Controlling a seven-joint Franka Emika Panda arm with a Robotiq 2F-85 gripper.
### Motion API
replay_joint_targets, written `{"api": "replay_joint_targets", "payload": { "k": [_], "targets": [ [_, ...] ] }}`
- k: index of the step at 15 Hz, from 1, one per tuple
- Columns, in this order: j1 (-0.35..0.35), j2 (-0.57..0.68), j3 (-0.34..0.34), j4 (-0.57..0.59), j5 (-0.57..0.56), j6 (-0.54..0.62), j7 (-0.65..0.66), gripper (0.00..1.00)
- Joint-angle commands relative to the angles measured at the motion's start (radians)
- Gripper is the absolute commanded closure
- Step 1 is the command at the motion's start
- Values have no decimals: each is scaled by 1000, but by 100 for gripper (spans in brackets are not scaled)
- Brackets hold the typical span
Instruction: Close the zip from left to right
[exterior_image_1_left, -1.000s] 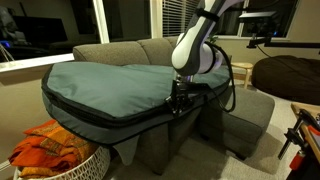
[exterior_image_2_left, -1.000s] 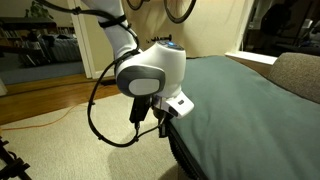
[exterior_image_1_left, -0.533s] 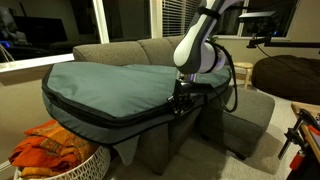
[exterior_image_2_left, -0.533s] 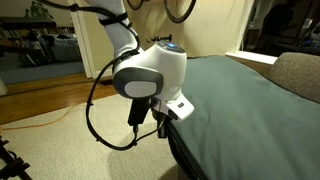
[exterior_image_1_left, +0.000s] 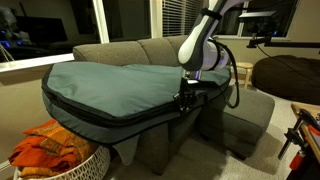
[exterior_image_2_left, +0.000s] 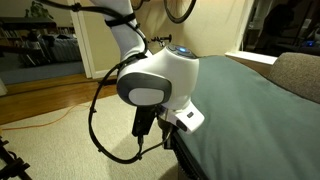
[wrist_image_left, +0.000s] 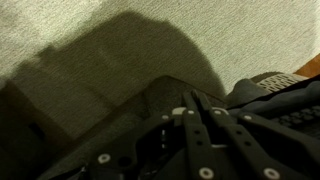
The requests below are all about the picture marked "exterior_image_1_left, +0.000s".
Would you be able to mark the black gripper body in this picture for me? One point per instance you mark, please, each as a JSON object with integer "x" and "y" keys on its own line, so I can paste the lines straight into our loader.
{"x": 188, "y": 92}

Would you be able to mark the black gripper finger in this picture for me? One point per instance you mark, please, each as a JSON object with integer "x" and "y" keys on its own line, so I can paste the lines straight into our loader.
{"x": 192, "y": 104}
{"x": 178, "y": 100}

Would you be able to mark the large teal zippered bag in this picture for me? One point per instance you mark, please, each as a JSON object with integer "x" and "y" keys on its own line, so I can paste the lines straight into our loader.
{"x": 110, "y": 90}

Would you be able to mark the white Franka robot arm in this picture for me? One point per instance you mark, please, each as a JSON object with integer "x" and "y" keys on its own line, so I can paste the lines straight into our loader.
{"x": 196, "y": 46}

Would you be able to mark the grey fabric sofa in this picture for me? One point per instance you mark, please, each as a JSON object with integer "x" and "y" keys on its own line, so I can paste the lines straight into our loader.
{"x": 246, "y": 113}

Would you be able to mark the round wooden stool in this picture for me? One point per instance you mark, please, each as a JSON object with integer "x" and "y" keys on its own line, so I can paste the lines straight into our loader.
{"x": 245, "y": 65}

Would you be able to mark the white window blind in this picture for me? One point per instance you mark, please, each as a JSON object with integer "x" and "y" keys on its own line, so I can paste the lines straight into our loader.
{"x": 180, "y": 18}

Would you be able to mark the dark brown beanbag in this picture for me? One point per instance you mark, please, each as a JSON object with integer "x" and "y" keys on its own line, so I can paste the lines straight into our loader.
{"x": 286, "y": 78}

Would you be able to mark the black bar clamp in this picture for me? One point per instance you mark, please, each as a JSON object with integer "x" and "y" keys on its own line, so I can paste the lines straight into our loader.
{"x": 293, "y": 135}

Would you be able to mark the wooden workbench top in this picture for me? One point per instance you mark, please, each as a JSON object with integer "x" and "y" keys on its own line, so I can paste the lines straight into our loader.
{"x": 311, "y": 110}

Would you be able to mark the white basket with orange cloth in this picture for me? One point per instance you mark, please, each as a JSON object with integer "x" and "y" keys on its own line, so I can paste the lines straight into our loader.
{"x": 43, "y": 153}

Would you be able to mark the black flat screen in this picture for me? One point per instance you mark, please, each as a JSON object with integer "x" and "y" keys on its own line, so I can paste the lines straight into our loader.
{"x": 40, "y": 31}

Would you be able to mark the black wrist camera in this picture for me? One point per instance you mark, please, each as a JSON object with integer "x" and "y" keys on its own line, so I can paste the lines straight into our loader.
{"x": 190, "y": 81}

